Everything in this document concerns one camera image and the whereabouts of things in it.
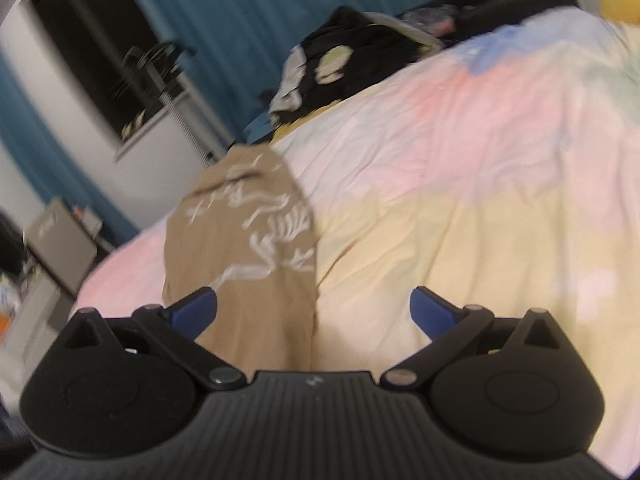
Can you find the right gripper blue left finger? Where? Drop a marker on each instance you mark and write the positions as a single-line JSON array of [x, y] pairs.
[[191, 315]]

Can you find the beige chair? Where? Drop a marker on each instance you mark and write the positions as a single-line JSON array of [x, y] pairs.
[[65, 242]]

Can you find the pastel tie-dye bedsheet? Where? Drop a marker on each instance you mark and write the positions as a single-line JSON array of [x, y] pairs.
[[502, 172]]

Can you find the yellow towel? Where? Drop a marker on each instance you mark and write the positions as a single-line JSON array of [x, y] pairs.
[[284, 130]]

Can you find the cream knit item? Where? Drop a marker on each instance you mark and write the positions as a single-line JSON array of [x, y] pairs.
[[331, 66]]

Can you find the dark window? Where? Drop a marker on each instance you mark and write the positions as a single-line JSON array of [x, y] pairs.
[[102, 42]]

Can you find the blue curtain left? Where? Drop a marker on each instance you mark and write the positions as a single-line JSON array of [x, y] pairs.
[[47, 167]]

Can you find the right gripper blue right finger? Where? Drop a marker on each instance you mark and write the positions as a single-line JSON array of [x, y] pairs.
[[433, 314]]

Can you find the black sofa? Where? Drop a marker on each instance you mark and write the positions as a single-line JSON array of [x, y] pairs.
[[454, 21]]

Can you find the tan printed t-shirt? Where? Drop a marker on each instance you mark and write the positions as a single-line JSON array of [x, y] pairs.
[[246, 231]]

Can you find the garment steamer pole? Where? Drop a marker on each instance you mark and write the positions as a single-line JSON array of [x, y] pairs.
[[160, 68]]

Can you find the black clothes pile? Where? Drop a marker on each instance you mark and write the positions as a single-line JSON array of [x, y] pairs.
[[382, 44]]

